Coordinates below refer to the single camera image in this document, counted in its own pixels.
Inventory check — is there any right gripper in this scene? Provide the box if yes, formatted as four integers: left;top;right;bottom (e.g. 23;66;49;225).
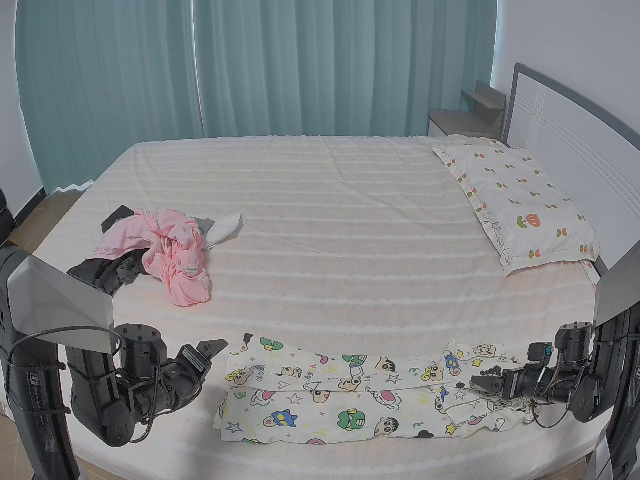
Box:
471;365;551;403

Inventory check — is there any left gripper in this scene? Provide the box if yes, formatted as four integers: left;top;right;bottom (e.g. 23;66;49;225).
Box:
162;339;229;398

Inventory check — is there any white printed pyjama top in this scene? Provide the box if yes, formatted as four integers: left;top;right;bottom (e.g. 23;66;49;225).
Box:
214;333;543;446

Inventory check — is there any bed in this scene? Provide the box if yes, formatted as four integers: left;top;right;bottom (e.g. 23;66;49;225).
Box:
22;62;640;476

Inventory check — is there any pink garment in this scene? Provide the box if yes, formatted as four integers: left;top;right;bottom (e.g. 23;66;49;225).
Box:
94;208;212;308

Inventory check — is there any white garment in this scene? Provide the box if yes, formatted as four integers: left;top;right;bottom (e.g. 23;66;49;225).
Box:
202;212;247;251

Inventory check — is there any black garment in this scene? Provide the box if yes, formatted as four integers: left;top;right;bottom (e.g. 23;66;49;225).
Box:
66;205;136;299

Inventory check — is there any white printed pillow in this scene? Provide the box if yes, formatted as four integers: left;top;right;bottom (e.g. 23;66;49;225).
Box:
432;138;601;277

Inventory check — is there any black chest of drawers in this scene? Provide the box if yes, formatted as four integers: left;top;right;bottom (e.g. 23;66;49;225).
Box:
0;188;13;241

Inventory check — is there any grey bedside table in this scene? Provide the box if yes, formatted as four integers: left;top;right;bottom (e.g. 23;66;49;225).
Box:
429;80;507;141

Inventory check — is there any blue-green curtain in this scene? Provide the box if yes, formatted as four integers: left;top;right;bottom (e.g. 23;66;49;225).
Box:
15;0;203;194
192;0;501;139

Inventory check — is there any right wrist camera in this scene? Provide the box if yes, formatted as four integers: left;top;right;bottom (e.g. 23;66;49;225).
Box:
526;342;556;369

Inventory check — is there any black cable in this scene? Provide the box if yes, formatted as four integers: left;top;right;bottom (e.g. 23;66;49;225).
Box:
129;388;168;444
532;403;572;430

